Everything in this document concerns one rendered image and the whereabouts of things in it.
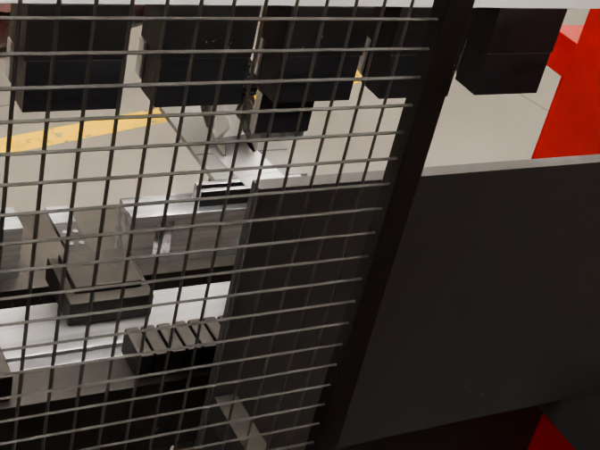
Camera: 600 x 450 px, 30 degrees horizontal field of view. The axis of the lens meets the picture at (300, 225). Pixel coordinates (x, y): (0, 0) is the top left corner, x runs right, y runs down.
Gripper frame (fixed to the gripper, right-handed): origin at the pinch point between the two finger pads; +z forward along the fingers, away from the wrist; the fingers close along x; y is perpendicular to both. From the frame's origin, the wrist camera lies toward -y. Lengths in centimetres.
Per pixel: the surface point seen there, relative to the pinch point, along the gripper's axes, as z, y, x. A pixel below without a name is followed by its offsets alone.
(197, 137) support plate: -3.4, -5.5, -4.1
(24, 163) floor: -24, -186, 33
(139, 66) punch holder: -12.5, 16.2, -24.2
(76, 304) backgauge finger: 21, 27, -46
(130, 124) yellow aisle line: -35, -199, 81
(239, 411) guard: 37, 49, -37
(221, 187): 7.1, 7.0, -8.5
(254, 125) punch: -1.7, 14.7, -4.7
